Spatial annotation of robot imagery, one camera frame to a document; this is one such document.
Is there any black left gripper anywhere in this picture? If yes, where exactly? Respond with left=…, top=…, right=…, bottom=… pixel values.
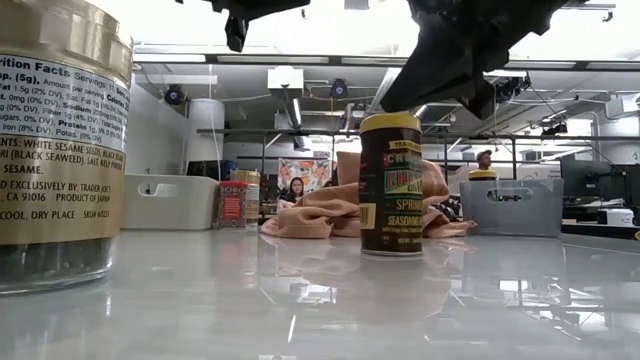
left=174, top=0, right=311, bottom=54

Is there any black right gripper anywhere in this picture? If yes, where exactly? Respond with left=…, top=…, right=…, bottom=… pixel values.
left=379, top=0, right=571, bottom=121

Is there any gold-lid sesame seasoning jar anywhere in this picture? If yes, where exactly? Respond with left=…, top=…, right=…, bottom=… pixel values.
left=0, top=0, right=135, bottom=296
left=229, top=169, right=262, bottom=232

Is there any red spice tin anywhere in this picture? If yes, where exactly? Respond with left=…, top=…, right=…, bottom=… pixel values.
left=218, top=180, right=250, bottom=230

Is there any white ceiling box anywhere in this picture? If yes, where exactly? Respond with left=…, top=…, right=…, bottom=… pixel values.
left=267, top=66, right=305, bottom=91

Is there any person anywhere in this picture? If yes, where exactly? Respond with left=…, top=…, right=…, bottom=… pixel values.
left=474, top=148, right=495, bottom=172
left=279, top=176, right=307, bottom=209

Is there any black round ceiling fixture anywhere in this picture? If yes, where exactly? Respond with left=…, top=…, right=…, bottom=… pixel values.
left=329, top=78, right=350, bottom=100
left=163, top=84, right=186, bottom=106

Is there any white cylindrical column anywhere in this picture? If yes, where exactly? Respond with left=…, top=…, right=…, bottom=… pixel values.
left=186, top=98, right=226, bottom=164

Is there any grey plastic bin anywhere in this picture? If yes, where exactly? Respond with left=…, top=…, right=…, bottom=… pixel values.
left=458, top=178, right=565, bottom=239

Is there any floral poster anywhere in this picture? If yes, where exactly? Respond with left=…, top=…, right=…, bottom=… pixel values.
left=277, top=158, right=332, bottom=201

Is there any black computer monitor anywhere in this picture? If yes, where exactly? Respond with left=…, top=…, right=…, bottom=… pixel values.
left=559, top=159, right=640, bottom=206

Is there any white plastic bin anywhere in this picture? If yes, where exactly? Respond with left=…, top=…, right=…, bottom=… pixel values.
left=119, top=173, right=220, bottom=231

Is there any pink cloth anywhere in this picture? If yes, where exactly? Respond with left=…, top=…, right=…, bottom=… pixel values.
left=260, top=151, right=476, bottom=240

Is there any white desktop device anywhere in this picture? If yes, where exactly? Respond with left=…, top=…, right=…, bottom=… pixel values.
left=597, top=208, right=636, bottom=227

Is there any overhead frame bar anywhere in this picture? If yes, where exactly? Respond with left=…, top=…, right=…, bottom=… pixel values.
left=132, top=53, right=640, bottom=72

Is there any black ceiling camera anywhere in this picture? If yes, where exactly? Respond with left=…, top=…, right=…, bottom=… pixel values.
left=494, top=75, right=532, bottom=105

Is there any black horizontal rail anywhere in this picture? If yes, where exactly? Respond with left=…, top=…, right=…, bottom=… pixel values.
left=196, top=127, right=640, bottom=142

